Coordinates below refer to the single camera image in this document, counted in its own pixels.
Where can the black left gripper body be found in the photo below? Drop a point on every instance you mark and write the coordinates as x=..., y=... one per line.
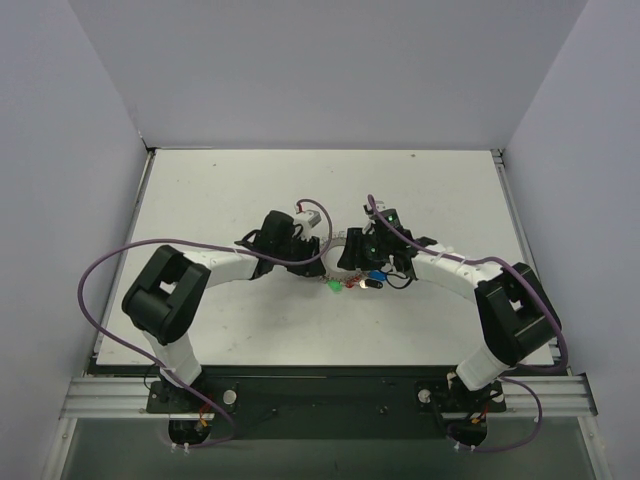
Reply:
x=307, y=251

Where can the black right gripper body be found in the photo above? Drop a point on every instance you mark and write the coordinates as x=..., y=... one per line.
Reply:
x=353, y=248

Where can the black key tag with key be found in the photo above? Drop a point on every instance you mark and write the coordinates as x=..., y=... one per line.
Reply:
x=371, y=284

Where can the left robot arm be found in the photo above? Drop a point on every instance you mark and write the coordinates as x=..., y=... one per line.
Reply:
x=163, y=300

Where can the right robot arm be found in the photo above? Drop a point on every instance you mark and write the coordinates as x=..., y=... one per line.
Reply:
x=515, y=314

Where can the blue key tag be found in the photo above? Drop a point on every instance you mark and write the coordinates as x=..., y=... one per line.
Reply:
x=377, y=275

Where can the red key tag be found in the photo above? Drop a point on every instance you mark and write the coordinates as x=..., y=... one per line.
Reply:
x=354, y=283

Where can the green key tag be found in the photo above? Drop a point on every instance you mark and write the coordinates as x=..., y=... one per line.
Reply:
x=335, y=287

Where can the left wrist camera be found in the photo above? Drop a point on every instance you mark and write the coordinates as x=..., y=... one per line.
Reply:
x=304, y=222

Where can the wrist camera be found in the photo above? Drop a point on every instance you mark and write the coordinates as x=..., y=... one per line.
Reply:
x=379, y=205
x=304, y=222

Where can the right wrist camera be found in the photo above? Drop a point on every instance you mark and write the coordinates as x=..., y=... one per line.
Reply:
x=379, y=205

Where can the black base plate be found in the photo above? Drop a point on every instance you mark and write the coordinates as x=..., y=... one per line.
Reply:
x=323, y=403

